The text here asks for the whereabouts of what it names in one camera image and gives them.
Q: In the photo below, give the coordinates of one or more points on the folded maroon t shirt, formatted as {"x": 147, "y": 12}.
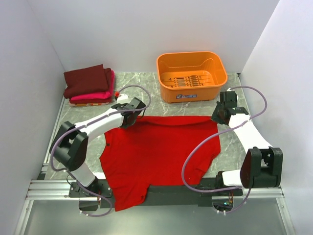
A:
{"x": 95, "y": 79}

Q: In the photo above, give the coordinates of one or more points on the red t shirt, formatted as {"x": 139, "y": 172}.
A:
{"x": 158, "y": 151}

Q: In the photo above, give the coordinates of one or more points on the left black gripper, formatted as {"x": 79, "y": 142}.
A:
{"x": 125, "y": 126}

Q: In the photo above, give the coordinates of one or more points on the folded pink t shirt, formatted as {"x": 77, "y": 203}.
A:
{"x": 110, "y": 76}

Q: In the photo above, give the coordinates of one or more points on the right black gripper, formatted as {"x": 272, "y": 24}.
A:
{"x": 214, "y": 117}

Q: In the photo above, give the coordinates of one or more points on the orange plastic basket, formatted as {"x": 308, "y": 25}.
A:
{"x": 190, "y": 76}

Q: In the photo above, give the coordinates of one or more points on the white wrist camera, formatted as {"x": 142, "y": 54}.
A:
{"x": 122, "y": 98}
{"x": 230, "y": 89}

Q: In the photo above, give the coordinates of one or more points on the aluminium rail frame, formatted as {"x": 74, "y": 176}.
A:
{"x": 48, "y": 210}

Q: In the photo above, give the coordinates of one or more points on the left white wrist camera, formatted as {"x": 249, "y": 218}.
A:
{"x": 122, "y": 98}

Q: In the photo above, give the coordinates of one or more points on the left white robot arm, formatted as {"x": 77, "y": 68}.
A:
{"x": 70, "y": 145}

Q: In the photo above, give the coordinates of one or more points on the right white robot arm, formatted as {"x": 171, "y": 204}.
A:
{"x": 262, "y": 166}

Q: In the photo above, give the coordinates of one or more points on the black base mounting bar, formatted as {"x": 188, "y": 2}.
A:
{"x": 157, "y": 195}

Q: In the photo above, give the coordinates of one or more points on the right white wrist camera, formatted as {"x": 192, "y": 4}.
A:
{"x": 230, "y": 89}

